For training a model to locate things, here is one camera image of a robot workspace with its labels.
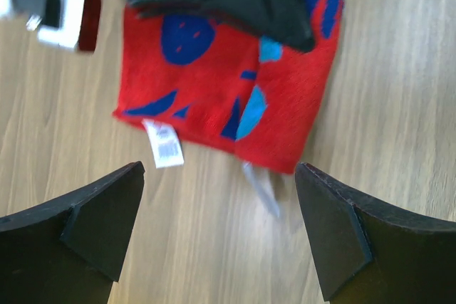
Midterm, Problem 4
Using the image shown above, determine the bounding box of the white barcode towel label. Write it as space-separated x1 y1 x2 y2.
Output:
142 120 184 169

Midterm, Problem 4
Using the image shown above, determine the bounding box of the red and blue patterned towel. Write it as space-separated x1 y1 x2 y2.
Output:
114 0 344 174

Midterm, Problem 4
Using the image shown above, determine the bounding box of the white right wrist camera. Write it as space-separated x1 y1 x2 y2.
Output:
0 0 104 52

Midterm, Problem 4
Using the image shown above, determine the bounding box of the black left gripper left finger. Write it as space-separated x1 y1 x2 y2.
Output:
1 162 145 303

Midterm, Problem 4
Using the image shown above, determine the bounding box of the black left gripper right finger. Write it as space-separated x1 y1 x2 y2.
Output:
295 164 455 303

